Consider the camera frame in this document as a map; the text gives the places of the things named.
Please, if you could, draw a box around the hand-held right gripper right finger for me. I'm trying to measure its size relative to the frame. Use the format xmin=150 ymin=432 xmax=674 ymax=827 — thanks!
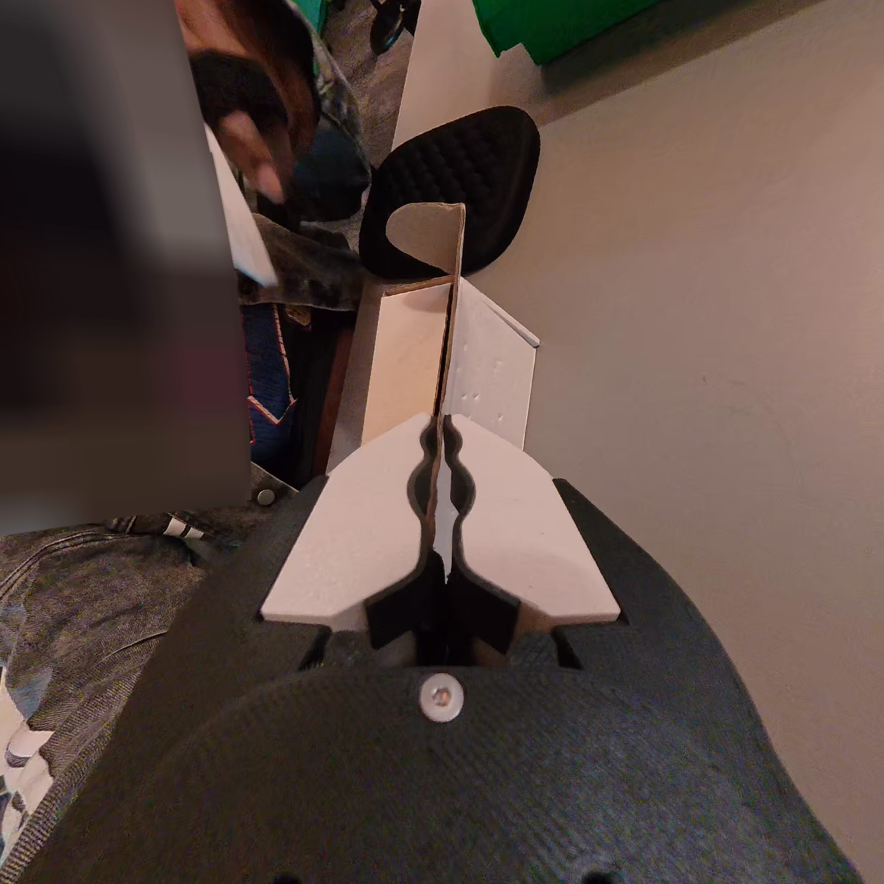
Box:
xmin=443 ymin=413 xmax=622 ymax=620

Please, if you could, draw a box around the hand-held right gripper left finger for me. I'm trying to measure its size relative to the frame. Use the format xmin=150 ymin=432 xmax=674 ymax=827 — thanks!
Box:
xmin=260 ymin=412 xmax=443 ymax=624

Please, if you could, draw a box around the white cardboard box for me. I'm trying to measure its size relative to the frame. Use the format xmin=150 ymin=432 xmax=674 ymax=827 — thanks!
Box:
xmin=204 ymin=124 xmax=541 ymax=574

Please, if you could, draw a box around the person's left hand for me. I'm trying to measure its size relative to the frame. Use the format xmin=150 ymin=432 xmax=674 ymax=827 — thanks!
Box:
xmin=176 ymin=0 xmax=322 ymax=208

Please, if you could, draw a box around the large green plastic bin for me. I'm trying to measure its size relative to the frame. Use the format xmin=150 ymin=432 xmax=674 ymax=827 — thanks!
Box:
xmin=471 ymin=0 xmax=660 ymax=68

